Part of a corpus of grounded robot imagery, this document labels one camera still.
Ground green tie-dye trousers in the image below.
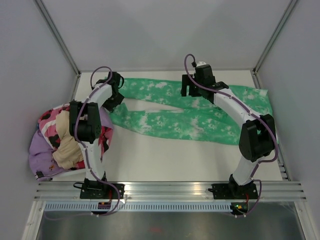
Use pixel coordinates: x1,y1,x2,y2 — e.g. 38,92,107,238
108,77,274,146

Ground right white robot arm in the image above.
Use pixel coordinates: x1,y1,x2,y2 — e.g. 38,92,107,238
180,61,279,198

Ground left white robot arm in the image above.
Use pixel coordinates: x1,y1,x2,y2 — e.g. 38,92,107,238
69,71,124,199

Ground purple trousers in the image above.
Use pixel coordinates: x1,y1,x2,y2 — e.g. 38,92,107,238
28,100,115,182

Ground beige garment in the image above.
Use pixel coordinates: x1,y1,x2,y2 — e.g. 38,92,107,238
52,110,84,170

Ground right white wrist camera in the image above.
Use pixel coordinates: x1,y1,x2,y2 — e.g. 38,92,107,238
196,61,207,67

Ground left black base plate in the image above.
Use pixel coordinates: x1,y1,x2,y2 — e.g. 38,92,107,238
79,181,125,200

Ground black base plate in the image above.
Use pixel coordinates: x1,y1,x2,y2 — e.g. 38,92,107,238
207,182,258,200
79,181,125,200

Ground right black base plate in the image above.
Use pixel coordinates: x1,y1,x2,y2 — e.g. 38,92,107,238
207,182,258,200

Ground slotted cable duct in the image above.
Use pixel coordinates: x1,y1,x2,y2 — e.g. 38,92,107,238
44,201,232,213

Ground aluminium rail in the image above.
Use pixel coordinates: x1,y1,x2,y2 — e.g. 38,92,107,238
33,181,307,202

